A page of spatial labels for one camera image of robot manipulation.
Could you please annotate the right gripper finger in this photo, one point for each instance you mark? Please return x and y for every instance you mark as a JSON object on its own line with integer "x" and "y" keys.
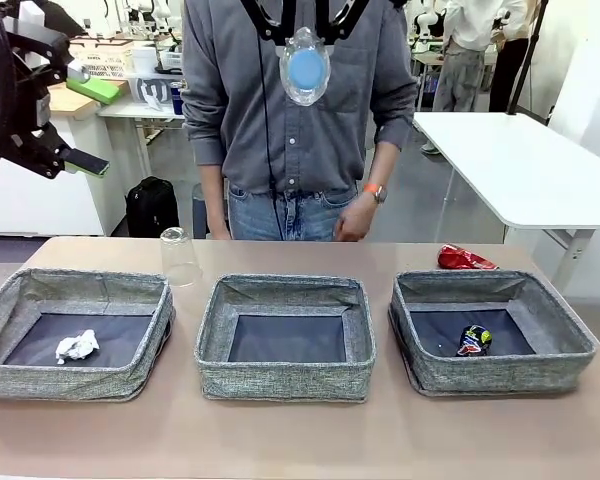
{"x": 265, "y": 22}
{"x": 345, "y": 22}

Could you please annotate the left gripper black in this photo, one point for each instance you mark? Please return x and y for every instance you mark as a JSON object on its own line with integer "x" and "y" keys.
{"x": 30, "y": 105}

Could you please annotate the clear bottle with blue cap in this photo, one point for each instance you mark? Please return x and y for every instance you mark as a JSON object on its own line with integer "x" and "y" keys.
{"x": 305, "y": 70}

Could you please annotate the clear plastic cup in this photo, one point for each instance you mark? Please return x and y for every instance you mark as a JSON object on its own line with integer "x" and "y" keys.
{"x": 180, "y": 260}

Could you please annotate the crushed drink can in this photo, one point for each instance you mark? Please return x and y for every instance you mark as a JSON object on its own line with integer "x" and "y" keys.
{"x": 472, "y": 342}

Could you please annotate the person's right forearm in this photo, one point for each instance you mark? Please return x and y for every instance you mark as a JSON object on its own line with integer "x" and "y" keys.
{"x": 207, "y": 185}

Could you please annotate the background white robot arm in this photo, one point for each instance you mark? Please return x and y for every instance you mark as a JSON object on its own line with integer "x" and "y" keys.
{"x": 425, "y": 20}

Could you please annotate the person's left forearm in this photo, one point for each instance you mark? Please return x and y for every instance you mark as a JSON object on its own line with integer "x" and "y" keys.
{"x": 390, "y": 155}

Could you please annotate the person's left hand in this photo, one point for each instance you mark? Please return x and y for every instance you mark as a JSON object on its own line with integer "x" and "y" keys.
{"x": 355, "y": 225}

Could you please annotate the person's right hand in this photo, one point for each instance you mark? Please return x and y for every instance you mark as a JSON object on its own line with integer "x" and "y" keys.
{"x": 220, "y": 231}

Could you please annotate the wooden workbench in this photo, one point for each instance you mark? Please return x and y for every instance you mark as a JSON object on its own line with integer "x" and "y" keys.
{"x": 62, "y": 106}

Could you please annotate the white printed plastic crate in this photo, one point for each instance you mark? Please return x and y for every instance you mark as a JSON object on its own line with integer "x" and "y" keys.
{"x": 105, "y": 55}

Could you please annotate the small white desk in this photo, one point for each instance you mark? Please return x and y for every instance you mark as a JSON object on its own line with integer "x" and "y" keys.
{"x": 130, "y": 111}

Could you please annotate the clear storage box with logo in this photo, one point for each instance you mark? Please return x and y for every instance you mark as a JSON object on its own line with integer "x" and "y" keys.
{"x": 152, "y": 90}

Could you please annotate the white plastic bucket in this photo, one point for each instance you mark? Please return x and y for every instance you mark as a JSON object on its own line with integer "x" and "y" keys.
{"x": 145, "y": 60}

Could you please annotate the person in grey shirt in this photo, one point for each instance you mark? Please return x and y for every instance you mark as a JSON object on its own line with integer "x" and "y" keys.
{"x": 240, "y": 125}

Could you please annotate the blue drink can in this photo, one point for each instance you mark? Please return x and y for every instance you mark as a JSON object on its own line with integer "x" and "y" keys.
{"x": 178, "y": 100}

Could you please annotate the black backpack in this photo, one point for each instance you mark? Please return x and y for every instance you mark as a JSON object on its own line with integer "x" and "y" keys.
{"x": 152, "y": 207}

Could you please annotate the green white sneaker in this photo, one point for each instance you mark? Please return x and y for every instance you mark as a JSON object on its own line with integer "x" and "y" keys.
{"x": 431, "y": 148}

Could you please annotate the person in black trousers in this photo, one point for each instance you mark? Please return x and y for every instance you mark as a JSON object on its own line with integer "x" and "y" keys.
{"x": 510, "y": 70}

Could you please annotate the black tripod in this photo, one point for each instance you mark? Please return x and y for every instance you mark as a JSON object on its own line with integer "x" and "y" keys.
{"x": 527, "y": 50}

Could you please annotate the grey plastic stool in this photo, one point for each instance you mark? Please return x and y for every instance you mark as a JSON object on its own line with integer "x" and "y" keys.
{"x": 200, "y": 210}

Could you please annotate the crumpled white paper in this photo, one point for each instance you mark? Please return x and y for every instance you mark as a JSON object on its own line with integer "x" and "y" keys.
{"x": 77, "y": 346}

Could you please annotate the red snack wrapper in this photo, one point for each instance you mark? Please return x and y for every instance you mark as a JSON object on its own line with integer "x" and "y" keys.
{"x": 457, "y": 257}

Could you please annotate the grey fabric basket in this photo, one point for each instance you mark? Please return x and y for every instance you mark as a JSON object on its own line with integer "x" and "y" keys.
{"x": 505, "y": 375}
{"x": 280, "y": 380}
{"x": 55, "y": 380}

